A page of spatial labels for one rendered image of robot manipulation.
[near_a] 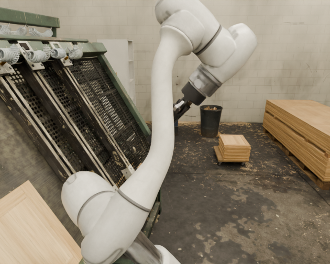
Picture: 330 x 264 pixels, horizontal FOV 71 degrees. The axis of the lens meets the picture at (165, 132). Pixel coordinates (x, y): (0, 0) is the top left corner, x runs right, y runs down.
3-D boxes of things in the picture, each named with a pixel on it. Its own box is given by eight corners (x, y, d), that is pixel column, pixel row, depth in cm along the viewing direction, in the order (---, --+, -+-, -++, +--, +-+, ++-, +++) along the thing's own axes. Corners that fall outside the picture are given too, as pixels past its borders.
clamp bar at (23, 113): (95, 233, 138) (127, 222, 129) (-38, 50, 115) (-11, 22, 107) (103, 221, 147) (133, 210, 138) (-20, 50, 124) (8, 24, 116)
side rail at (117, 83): (148, 150, 257) (156, 146, 253) (92, 59, 236) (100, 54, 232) (150, 147, 264) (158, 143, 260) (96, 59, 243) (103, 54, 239)
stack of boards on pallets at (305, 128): (396, 192, 327) (417, 140, 300) (320, 190, 332) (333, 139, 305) (305, 132, 558) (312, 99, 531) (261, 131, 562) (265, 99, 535)
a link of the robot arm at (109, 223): (128, 204, 52) (101, 178, 62) (79, 279, 49) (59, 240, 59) (161, 218, 61) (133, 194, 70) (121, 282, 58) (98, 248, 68)
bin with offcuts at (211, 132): (222, 138, 520) (224, 110, 497) (199, 138, 522) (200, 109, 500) (218, 130, 568) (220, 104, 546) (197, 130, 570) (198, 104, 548)
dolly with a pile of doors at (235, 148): (249, 167, 393) (252, 145, 379) (217, 167, 395) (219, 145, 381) (239, 152, 451) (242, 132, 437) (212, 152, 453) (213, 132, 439)
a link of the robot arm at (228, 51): (218, 80, 76) (189, 54, 72) (255, 41, 71) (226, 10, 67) (228, 90, 66) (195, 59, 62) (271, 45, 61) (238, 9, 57)
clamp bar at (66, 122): (112, 208, 159) (140, 197, 151) (2, 50, 136) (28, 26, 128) (118, 199, 168) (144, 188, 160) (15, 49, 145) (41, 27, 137)
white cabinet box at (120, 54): (132, 141, 505) (127, 39, 435) (106, 140, 508) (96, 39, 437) (136, 131, 562) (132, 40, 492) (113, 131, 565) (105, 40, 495)
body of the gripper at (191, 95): (192, 81, 76) (173, 102, 79) (185, 79, 68) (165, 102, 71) (209, 97, 75) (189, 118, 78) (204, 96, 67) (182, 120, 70)
